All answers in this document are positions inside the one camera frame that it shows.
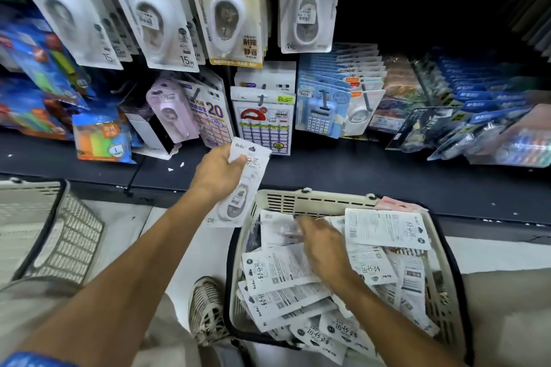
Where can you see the white mesh sneaker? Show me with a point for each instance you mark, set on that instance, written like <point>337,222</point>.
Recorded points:
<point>207,311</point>

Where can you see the blue calculator packet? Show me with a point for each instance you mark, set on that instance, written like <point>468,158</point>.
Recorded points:
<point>320,113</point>

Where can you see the row of light blue packets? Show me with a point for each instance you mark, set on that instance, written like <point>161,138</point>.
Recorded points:
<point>344,63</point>

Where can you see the row of dark blue packets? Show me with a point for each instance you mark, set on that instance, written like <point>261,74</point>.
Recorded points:
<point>490,117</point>

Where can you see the row of hanging white packets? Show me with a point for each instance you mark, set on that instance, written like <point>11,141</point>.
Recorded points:
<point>64,5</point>

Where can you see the plain white hanging packet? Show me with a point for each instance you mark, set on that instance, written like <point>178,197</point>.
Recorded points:
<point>267,74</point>

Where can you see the black shelf board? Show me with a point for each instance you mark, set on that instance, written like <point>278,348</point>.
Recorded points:
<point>366,177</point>

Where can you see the white cardboard box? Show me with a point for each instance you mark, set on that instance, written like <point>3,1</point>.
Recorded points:
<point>148,130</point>

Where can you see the blue sleeve cuff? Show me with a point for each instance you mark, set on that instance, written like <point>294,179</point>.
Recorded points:
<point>30,360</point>

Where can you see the person's right forearm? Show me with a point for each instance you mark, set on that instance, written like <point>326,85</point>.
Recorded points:
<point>387,328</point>

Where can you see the beige correction tape packet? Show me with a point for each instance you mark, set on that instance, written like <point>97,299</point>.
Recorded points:
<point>228,5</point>

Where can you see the stack of blue colourful packets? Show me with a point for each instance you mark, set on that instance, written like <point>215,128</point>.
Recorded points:
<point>34,78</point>

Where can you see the purple correction tape packet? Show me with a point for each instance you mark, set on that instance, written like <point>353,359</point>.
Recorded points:
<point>170,108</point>

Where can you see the grey plastic shopping basket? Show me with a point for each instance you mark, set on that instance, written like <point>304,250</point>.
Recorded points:
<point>51,229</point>

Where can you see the white packet with oval tape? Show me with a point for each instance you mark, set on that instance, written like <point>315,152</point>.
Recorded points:
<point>308,1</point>

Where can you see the person's right fingers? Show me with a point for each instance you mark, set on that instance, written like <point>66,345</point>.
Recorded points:
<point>310,227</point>

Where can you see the cream plastic shopping basket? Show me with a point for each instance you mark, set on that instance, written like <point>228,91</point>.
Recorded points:
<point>297,201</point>

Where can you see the dark correction tape packet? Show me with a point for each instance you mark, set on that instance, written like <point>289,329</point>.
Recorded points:
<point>424,126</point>

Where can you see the packet with red tape dispenser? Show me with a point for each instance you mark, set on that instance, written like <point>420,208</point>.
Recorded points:
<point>262,126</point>

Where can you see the white refill packet blue print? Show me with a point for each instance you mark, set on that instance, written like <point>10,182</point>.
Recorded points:
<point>211,121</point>

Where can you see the person's right hand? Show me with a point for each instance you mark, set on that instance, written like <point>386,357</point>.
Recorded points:
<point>327,252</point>

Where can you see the person's left forearm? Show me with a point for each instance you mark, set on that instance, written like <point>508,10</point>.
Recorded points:
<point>125,280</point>

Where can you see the pile of white tape packets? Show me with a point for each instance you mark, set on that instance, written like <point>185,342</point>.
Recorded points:
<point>280,270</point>

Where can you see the round white tape packet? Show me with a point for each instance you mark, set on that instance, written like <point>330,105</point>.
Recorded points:
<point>359,115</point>

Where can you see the person's left hand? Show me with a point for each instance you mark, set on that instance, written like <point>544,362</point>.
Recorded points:
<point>213,175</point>

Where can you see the large white correction tape packet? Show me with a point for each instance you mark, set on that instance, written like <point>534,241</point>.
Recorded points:
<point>155,14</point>

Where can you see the clear packets of colourful items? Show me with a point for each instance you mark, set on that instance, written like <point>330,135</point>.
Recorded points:
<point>398,87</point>

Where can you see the orange green sticky note packet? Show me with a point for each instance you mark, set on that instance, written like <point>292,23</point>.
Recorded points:
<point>101,138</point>

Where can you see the person's left thumb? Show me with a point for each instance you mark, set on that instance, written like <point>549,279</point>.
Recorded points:
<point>236,171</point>

